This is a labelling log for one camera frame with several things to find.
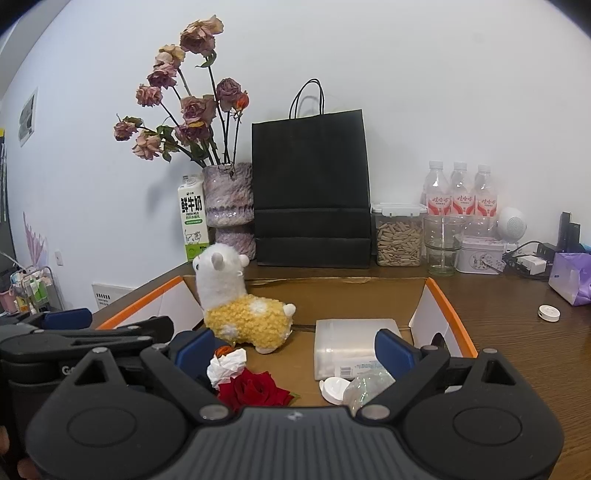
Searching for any white and yellow alpaca plush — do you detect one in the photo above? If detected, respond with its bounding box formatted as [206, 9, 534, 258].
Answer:
[192, 243, 297, 354]

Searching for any crushed clear plastic bottle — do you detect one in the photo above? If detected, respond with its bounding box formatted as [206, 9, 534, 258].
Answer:
[342, 364, 398, 416]

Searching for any clear drinking glass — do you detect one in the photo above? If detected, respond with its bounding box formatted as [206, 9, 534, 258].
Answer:
[423, 215, 466, 277]

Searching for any white plastic bottle cap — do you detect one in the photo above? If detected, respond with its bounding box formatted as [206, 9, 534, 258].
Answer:
[320, 377, 354, 407]

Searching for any orange-edged cardboard box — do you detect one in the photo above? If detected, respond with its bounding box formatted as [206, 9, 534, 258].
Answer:
[95, 275, 478, 411]

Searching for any crumpled white paper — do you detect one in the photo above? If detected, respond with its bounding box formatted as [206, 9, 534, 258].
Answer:
[206, 346, 249, 388]

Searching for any pink feather wall decal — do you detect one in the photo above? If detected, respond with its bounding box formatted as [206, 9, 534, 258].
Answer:
[23, 211, 49, 268]

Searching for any purple marbled vase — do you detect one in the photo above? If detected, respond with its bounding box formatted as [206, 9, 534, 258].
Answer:
[202, 162, 256, 259]

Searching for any white round speaker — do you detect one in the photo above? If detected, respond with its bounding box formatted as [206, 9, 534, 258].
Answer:
[496, 207, 528, 245]

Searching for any black upright device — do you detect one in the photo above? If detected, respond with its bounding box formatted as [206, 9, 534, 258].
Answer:
[556, 211, 583, 254]

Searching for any black paper bag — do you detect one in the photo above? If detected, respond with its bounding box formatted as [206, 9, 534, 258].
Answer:
[252, 78, 372, 269]

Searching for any red-label water bottle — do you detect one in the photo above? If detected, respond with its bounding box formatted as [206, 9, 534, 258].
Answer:
[475, 164, 499, 232]
[422, 161, 451, 217]
[449, 161, 476, 217]

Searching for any clear plastic flat box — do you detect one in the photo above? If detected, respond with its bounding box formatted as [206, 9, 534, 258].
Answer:
[314, 318, 404, 381]

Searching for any clear seed container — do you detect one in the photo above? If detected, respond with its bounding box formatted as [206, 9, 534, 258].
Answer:
[372, 202, 428, 268]

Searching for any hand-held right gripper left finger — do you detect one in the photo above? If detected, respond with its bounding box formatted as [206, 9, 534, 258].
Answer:
[55, 329, 230, 420]

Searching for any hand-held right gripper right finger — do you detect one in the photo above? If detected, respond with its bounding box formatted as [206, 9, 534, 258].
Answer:
[359, 329, 525, 418]

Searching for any green and white milk carton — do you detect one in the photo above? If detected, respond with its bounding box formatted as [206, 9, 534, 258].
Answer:
[178, 173, 209, 262]

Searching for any red rose flower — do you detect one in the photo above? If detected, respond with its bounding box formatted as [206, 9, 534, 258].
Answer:
[217, 369, 301, 414]

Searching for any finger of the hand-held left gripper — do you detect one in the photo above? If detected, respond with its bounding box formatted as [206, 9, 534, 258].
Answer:
[0, 316, 175, 361]
[0, 308, 93, 330]

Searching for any white charger with cables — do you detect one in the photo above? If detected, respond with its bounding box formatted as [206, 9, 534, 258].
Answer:
[503, 240, 561, 280]

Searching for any person's left hand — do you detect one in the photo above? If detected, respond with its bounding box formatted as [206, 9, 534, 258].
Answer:
[0, 425, 40, 480]

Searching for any white flat box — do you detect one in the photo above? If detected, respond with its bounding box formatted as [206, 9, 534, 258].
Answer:
[91, 282, 139, 313]

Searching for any dried rose bouquet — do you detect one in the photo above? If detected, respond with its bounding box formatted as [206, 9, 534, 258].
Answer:
[114, 15, 250, 169]

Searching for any wire storage cart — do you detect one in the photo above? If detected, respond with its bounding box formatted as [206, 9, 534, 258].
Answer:
[0, 265, 63, 317]

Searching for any purple tissue packet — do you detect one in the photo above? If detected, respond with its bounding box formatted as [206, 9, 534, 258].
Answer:
[548, 251, 591, 306]

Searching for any small wall picture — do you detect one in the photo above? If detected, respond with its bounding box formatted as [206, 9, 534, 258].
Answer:
[18, 88, 38, 147]

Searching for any pale printed tin box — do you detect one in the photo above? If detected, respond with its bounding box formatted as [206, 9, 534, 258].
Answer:
[455, 235, 506, 275]

